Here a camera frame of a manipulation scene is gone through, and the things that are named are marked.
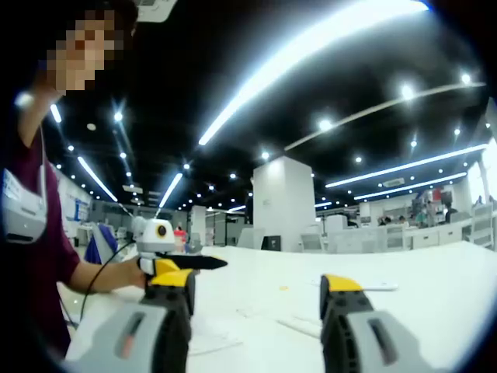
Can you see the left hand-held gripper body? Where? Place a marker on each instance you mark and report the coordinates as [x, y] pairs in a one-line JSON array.
[[149, 237]]

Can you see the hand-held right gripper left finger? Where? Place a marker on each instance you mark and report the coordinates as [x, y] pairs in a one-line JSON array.
[[116, 342]]

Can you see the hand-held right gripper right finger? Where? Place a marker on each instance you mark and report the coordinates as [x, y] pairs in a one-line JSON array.
[[388, 346]]

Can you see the long white socket holder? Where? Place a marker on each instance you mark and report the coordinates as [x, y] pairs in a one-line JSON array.
[[372, 288]]

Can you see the white socket holder cover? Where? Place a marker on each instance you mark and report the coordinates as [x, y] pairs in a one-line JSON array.
[[303, 326]]

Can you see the red-capped bottle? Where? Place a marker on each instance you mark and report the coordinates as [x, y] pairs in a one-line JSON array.
[[179, 239]]

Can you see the blue and white chair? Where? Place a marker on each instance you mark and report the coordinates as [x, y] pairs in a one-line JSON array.
[[101, 242]]

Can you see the white slanted panel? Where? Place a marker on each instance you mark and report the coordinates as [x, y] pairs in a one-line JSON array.
[[250, 239]]

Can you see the black monitor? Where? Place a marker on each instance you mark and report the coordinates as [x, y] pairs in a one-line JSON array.
[[271, 242]]

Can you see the white square pillar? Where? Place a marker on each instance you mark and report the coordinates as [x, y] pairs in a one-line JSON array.
[[283, 202]]

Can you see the person's body in maroon shirt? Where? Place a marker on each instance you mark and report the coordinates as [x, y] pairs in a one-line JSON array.
[[35, 272]]

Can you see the row of white cabinets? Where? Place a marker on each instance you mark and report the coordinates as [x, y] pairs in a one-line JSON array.
[[388, 235]]

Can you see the white chest device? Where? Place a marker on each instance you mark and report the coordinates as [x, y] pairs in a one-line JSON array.
[[23, 210]]

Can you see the long ceiling light strip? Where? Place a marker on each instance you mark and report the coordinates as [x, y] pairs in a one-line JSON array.
[[295, 58]]

